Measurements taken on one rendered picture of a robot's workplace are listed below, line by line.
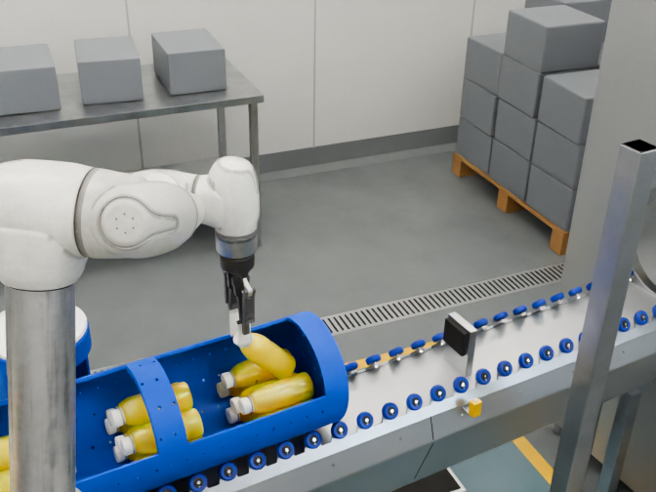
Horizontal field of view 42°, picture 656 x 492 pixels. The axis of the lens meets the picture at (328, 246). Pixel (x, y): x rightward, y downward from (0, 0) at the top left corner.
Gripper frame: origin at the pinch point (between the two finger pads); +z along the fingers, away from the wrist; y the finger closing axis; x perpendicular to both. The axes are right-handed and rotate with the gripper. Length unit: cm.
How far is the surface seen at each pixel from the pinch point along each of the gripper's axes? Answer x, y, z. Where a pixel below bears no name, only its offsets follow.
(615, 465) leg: -133, -10, 96
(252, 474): 3.1, -10.8, 35.0
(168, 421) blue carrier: 22.1, -11.0, 10.1
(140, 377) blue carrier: 24.4, -0.8, 4.6
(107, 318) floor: -15, 204, 127
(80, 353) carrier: 28, 47, 29
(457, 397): -57, -11, 35
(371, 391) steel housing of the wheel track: -38, 2, 35
